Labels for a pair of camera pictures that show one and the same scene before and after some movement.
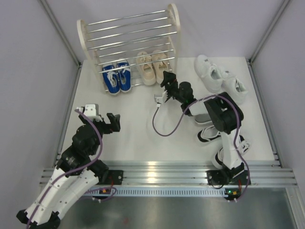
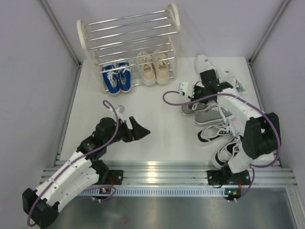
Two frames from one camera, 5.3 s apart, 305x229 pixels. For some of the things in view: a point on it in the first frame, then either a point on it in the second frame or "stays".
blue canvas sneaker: [124, 76] stays
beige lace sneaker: [145, 64] stays
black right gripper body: [173, 91] → [199, 93]
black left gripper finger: [115, 123] → [138, 131]
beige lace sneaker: [160, 64] stays
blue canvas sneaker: [111, 79] stays
